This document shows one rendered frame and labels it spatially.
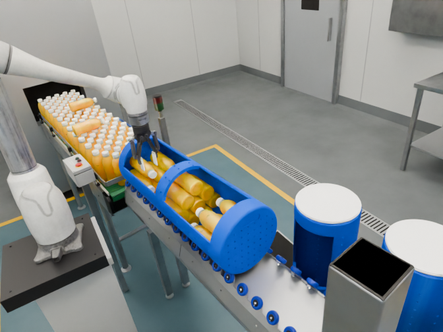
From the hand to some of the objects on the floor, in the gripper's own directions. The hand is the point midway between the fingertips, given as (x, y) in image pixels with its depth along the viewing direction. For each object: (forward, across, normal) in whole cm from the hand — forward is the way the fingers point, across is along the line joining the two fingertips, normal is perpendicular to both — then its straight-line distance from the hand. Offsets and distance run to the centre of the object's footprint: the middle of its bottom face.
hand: (148, 161), depth 159 cm
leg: (+118, +16, +21) cm, 121 cm away
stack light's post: (+117, +45, +66) cm, 142 cm away
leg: (+119, +2, +21) cm, 121 cm away
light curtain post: (+121, -24, -122) cm, 173 cm away
